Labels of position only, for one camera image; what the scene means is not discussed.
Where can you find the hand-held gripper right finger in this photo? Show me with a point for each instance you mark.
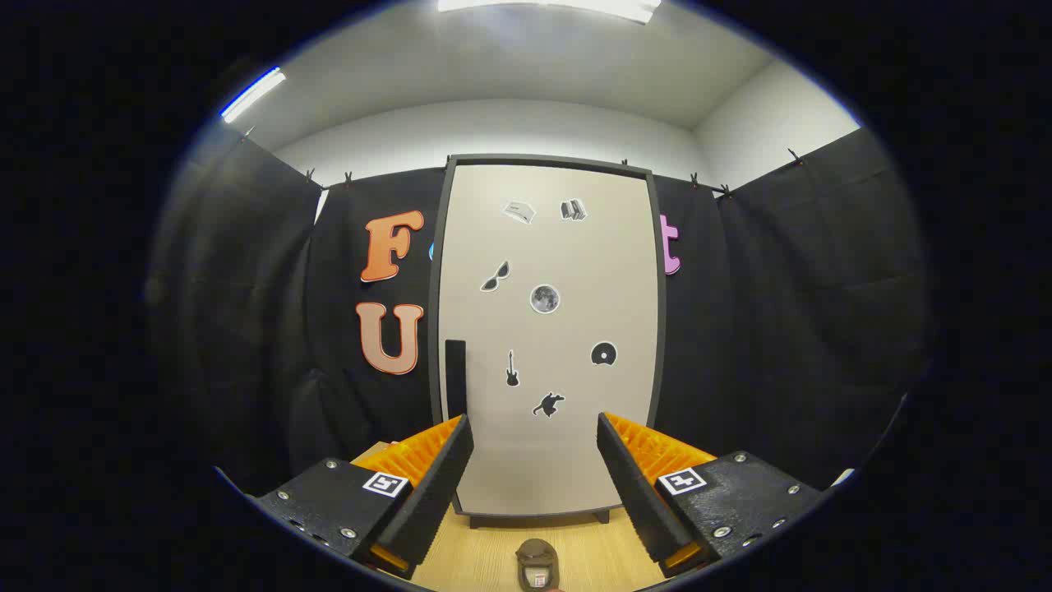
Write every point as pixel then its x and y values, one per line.
pixel 637 501

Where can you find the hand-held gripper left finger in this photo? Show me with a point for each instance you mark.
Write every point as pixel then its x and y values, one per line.
pixel 436 501

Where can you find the beige shoe cabinet door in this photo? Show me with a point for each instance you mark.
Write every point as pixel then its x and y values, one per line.
pixel 575 452

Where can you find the brown fuzzy shoe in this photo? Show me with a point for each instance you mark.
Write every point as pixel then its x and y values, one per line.
pixel 536 555

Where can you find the grey shoe cabinet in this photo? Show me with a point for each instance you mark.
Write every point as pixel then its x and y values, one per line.
pixel 542 159

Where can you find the white green printed sheet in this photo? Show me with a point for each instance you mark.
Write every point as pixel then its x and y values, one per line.
pixel 842 477

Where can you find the black backdrop cloth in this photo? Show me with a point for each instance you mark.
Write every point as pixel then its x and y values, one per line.
pixel 781 329

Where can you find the row of black cloth clips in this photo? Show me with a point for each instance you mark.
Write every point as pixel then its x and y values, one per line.
pixel 724 191

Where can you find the narrow ceiling light strip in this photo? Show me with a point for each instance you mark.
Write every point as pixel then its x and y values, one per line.
pixel 255 93

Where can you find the wide ceiling light panel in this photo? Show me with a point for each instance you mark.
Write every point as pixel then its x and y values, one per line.
pixel 575 6

